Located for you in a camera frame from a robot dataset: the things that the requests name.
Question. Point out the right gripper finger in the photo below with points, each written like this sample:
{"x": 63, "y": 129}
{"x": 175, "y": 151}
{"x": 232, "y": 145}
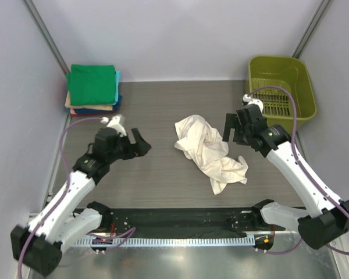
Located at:
{"x": 231, "y": 121}
{"x": 226, "y": 134}

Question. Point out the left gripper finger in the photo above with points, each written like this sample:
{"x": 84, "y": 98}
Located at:
{"x": 142, "y": 148}
{"x": 137, "y": 136}

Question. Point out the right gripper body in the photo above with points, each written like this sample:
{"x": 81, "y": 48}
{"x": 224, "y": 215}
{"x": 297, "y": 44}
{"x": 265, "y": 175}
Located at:
{"x": 240, "y": 135}

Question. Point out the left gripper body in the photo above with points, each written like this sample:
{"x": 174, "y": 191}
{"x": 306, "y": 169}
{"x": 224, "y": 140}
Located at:
{"x": 125, "y": 150}

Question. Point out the white t shirt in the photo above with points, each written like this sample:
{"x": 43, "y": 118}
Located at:
{"x": 203, "y": 144}

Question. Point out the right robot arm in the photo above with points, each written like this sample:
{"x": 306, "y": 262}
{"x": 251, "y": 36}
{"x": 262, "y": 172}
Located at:
{"x": 302, "y": 180}

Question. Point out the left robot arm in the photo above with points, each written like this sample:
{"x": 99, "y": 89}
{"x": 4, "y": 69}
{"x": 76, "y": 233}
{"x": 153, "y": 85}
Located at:
{"x": 41, "y": 244}

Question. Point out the green folded t shirt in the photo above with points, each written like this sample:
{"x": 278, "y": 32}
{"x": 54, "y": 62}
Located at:
{"x": 91, "y": 84}

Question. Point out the olive green plastic bin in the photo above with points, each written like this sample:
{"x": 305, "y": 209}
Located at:
{"x": 286, "y": 85}

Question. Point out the light blue folded t shirt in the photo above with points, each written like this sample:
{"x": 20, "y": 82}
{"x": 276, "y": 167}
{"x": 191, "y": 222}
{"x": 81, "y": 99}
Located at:
{"x": 117, "y": 80}

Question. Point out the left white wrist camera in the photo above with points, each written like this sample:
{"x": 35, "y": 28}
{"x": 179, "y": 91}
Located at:
{"x": 117, "y": 123}

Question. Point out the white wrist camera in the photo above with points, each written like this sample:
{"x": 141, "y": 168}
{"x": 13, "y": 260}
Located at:
{"x": 249, "y": 100}
{"x": 117, "y": 123}

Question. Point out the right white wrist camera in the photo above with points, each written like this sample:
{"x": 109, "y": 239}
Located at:
{"x": 249, "y": 100}

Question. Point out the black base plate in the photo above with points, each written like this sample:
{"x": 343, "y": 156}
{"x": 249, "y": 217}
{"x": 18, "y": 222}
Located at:
{"x": 230, "y": 219}

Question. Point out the aluminium frame rail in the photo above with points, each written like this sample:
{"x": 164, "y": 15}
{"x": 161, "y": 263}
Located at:
{"x": 176, "y": 233}

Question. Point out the slotted cable duct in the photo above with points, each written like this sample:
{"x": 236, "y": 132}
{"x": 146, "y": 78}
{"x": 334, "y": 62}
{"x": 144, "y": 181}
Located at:
{"x": 90, "y": 242}

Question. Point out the right corner aluminium post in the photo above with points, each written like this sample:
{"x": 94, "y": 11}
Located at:
{"x": 314, "y": 23}

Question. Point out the corner aluminium post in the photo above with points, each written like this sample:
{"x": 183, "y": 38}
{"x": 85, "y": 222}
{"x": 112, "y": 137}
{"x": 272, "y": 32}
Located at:
{"x": 46, "y": 35}
{"x": 314, "y": 23}

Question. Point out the left corner aluminium post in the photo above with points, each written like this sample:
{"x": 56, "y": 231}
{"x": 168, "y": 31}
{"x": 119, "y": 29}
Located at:
{"x": 46, "y": 35}

